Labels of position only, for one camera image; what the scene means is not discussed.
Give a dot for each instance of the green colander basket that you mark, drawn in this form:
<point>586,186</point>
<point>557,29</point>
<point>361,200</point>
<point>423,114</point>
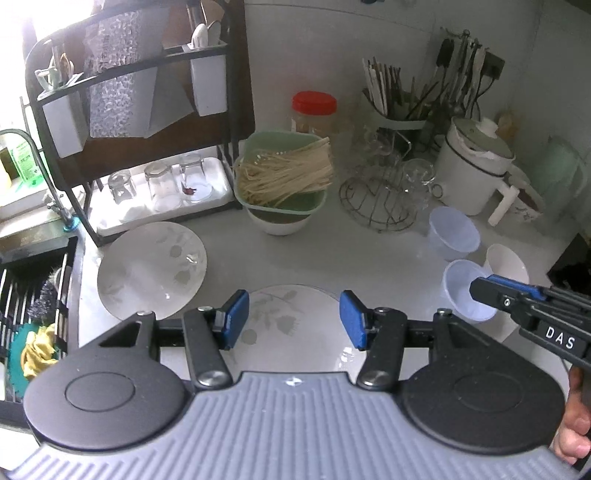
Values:
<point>295,203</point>

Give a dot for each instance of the clear glass mug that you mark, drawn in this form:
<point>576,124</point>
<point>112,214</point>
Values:
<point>420,177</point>

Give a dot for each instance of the teal cloth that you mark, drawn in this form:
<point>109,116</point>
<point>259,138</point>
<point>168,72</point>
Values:
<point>16,360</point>

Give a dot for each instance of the clear drinking glass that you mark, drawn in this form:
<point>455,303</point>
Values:
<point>161,187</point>
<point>122,187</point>
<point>192,177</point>

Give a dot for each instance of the green bottle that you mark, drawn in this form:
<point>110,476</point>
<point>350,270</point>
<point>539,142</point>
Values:
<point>21,159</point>

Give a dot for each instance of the red-lidded plastic jar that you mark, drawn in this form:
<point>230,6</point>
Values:
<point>314,104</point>

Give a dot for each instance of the chrome faucet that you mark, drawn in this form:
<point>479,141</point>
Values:
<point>60,203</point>

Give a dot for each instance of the translucent plastic bowl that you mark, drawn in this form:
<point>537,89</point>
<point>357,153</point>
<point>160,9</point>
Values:
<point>452,233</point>
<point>464,300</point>

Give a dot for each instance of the bunch of chopsticks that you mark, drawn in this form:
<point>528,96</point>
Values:
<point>381,85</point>

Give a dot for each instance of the grey textured bag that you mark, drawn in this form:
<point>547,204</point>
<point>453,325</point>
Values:
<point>120,83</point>

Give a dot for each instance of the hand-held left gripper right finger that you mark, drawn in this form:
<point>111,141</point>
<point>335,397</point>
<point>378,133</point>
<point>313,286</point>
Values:
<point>353,319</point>

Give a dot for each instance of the steel wool scrubber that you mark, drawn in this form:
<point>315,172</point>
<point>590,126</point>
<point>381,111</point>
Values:
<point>44,300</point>

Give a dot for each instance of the white electric cooking pot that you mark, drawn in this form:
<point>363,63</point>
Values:
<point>466,180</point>

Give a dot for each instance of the clear glass cup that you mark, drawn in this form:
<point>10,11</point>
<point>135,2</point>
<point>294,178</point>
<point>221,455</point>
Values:
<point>376,143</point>

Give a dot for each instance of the dried noodles bundle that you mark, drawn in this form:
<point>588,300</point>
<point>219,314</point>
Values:
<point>286,173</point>

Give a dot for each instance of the printed white mug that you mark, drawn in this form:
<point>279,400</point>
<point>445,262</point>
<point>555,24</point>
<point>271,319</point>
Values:
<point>526,201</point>

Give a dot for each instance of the black wall socket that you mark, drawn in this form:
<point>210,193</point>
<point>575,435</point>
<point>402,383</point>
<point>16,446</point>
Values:
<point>494,64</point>

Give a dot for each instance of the white ceramic spoon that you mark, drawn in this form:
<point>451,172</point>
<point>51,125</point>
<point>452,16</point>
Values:
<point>199,36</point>

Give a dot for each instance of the white bowl with brown rim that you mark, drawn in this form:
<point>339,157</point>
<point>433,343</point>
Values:
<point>277,225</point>

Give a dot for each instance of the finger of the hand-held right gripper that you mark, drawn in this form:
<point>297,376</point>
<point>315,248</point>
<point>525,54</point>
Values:
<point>494,295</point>

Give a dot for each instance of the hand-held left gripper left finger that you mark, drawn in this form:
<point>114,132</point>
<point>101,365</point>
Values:
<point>238,318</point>

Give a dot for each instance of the beige packet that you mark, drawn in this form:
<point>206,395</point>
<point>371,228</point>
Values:
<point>506,123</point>

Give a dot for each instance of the person's right hand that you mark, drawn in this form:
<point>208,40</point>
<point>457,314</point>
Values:
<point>577,424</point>

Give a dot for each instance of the white floral plate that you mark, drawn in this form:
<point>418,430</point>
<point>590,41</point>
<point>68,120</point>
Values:
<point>295,332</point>
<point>147,277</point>

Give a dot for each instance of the yellow cloth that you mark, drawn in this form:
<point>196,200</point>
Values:
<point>39,350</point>

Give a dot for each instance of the row of hanging utensils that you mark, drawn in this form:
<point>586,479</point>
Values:
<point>457,69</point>

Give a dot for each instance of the white ceramic bowl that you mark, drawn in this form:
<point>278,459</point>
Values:
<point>505,265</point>

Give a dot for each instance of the pale green kettle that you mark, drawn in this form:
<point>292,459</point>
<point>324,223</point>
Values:
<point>556,166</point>

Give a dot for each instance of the white drip tray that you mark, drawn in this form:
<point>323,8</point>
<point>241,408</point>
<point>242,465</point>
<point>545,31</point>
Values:
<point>129,217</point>

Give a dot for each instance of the black cooktop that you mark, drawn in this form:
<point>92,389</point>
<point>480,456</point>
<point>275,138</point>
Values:
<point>572,263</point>

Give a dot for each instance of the black dish rack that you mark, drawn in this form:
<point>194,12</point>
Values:
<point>94,231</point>

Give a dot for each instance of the white cutlery holder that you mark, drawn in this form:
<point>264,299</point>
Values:
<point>64,124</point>
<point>208,83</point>

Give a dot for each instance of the black sink drain rack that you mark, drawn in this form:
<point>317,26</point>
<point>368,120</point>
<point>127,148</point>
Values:
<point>18,286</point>

